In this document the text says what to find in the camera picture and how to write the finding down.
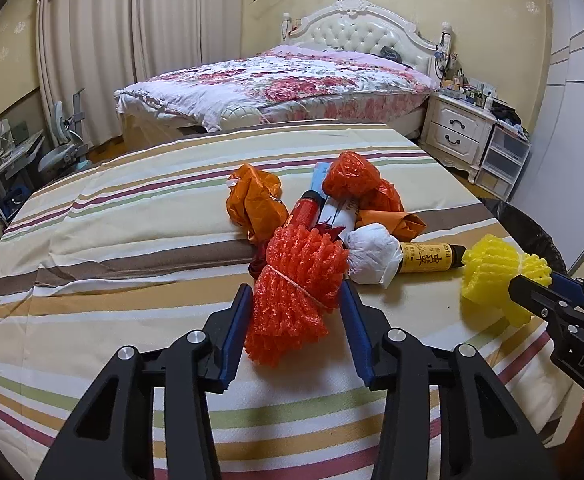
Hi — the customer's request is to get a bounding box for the yellow foam fruit net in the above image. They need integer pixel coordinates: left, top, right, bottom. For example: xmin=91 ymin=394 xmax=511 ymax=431
xmin=461 ymin=234 xmax=552 ymax=328

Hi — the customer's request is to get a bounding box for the white tissue ball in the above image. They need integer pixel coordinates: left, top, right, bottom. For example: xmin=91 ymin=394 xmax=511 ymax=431
xmin=345 ymin=223 xmax=403 ymax=288

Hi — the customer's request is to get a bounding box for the red plastic bag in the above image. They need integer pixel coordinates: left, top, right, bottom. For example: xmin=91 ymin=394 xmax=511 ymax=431
xmin=322 ymin=151 xmax=404 ymax=212

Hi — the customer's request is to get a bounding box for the red foam fruit net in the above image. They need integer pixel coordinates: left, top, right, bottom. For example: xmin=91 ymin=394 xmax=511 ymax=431
xmin=244 ymin=224 xmax=348 ymax=367

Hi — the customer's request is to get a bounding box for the orange plastic bag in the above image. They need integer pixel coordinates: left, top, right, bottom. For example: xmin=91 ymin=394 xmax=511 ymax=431
xmin=226 ymin=164 xmax=289 ymax=245

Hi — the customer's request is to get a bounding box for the black lined trash bin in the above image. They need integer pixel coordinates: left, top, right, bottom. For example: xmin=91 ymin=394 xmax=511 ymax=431
xmin=481 ymin=198 xmax=568 ymax=275

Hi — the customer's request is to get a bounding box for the white wardrobe door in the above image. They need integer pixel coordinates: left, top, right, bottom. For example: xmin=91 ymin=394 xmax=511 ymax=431
xmin=511 ymin=0 xmax=584 ymax=272

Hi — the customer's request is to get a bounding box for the brown bottle yellow label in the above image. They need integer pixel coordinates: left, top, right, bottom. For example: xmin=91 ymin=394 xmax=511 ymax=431
xmin=398 ymin=243 xmax=467 ymax=274

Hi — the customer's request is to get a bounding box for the plastic drawer unit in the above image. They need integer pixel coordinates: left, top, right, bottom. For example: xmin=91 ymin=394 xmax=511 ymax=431
xmin=475 ymin=120 xmax=531 ymax=202

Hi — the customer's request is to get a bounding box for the white nightstand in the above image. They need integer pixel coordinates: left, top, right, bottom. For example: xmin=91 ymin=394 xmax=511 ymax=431
xmin=419 ymin=92 xmax=496 ymax=183

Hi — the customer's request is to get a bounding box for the nightstand clutter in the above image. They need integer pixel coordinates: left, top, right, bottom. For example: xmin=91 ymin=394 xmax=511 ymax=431
xmin=435 ymin=49 xmax=530 ymax=138

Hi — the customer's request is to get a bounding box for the white rolled paper tube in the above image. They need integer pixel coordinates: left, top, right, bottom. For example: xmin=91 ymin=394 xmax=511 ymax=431
xmin=317 ymin=197 xmax=359 ymax=234

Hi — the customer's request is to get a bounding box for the red spray can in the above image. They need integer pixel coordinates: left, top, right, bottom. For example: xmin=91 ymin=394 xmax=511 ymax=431
xmin=286 ymin=190 xmax=326 ymax=231

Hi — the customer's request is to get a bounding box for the light blue long box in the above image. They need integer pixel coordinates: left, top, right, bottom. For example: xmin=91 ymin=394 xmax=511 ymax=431
xmin=310 ymin=162 xmax=331 ymax=196

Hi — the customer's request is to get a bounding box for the study desk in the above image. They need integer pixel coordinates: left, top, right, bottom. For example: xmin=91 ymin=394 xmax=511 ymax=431
xmin=0 ymin=130 xmax=45 ymax=179

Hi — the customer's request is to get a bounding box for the grey desk chair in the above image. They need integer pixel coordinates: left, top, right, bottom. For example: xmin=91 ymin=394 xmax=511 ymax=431
xmin=38 ymin=88 xmax=91 ymax=183

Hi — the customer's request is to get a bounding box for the white tufted headboard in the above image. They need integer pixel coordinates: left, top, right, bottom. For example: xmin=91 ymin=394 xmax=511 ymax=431
xmin=281 ymin=0 xmax=452 ymax=78

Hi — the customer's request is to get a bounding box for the floral bed quilt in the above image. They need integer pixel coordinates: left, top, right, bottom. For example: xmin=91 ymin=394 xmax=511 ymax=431
xmin=114 ymin=46 xmax=438 ymax=133

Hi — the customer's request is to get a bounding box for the beige curtain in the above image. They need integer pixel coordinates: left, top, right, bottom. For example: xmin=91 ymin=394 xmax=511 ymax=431
xmin=36 ymin=0 xmax=242 ymax=146

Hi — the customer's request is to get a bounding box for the white bed frame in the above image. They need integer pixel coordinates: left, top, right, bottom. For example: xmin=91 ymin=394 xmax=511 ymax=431
xmin=118 ymin=104 xmax=426 ymax=151

